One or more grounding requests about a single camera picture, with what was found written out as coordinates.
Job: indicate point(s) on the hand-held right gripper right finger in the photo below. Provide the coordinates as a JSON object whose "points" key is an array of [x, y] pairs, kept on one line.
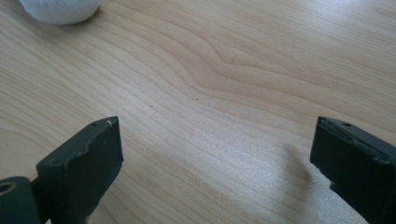
{"points": [[358, 161]]}

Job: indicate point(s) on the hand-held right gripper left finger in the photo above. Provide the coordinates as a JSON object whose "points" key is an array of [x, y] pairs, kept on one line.
{"points": [[82, 168]]}

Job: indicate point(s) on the white cloth bundle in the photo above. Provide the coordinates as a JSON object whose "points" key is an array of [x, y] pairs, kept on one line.
{"points": [[60, 11]]}

